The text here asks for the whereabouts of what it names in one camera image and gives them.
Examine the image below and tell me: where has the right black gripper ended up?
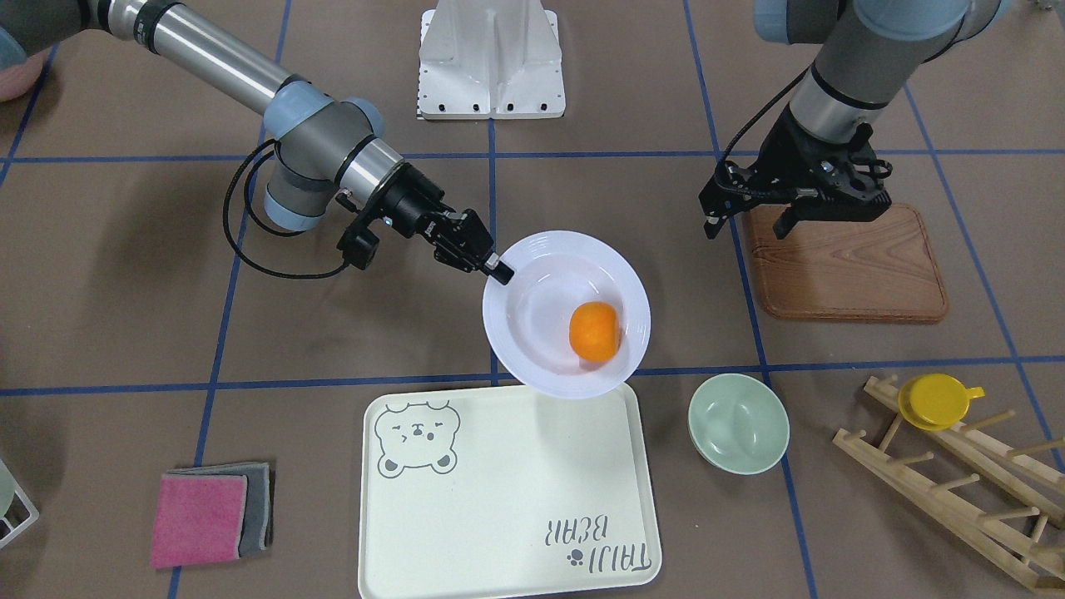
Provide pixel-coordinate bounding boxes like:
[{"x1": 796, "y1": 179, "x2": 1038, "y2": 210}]
[{"x1": 383, "y1": 164, "x2": 517, "y2": 285}]

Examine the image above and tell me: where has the pink folded cloth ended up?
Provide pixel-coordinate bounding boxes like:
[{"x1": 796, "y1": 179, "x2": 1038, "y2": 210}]
[{"x1": 150, "y1": 474, "x2": 247, "y2": 569}]

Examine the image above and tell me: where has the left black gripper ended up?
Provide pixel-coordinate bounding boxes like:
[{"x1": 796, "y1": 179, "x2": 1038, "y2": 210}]
[{"x1": 699, "y1": 109, "x2": 892, "y2": 241}]

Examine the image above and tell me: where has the green bowl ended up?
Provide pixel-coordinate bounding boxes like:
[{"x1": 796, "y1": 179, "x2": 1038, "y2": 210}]
[{"x1": 687, "y1": 373, "x2": 790, "y2": 475}]

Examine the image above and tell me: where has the orange fruit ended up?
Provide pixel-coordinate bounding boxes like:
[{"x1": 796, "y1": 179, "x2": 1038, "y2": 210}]
[{"x1": 569, "y1": 302, "x2": 622, "y2": 363}]

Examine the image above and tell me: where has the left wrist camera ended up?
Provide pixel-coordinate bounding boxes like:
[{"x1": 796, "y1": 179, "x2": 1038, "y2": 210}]
[{"x1": 845, "y1": 122, "x2": 892, "y2": 195}]

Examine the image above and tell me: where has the wooden cutting board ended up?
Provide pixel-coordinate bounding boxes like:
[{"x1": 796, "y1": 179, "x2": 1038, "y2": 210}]
[{"x1": 746, "y1": 204, "x2": 949, "y2": 324}]

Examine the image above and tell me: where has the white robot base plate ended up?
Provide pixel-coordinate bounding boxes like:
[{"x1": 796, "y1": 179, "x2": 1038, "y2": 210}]
[{"x1": 416, "y1": 1, "x2": 567, "y2": 122}]

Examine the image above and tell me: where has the white round plate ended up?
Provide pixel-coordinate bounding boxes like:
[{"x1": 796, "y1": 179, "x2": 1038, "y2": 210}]
[{"x1": 482, "y1": 230, "x2": 651, "y2": 399}]

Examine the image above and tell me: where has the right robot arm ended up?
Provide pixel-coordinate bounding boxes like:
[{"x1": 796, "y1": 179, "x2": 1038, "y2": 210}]
[{"x1": 1, "y1": 1, "x2": 514, "y2": 285}]

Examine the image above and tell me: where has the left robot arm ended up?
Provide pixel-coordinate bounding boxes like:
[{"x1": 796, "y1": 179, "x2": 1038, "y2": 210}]
[{"x1": 699, "y1": 1, "x2": 1009, "y2": 239}]

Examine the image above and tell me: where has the pink bowl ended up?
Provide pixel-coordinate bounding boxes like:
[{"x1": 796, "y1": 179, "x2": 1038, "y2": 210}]
[{"x1": 1, "y1": 47, "x2": 51, "y2": 103}]

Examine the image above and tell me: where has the grey folded cloth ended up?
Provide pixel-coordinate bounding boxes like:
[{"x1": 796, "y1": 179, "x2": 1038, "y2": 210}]
[{"x1": 163, "y1": 462, "x2": 271, "y2": 558}]

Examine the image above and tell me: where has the white wire cup rack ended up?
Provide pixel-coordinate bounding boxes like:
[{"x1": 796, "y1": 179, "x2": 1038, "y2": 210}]
[{"x1": 1, "y1": 460, "x2": 40, "y2": 549}]

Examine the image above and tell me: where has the yellow mug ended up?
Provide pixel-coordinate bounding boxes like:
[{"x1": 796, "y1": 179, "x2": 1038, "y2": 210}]
[{"x1": 897, "y1": 373, "x2": 985, "y2": 431}]

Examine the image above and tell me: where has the cream bear tray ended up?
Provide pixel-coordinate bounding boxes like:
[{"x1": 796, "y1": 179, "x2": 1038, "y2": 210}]
[{"x1": 358, "y1": 384, "x2": 663, "y2": 598}]

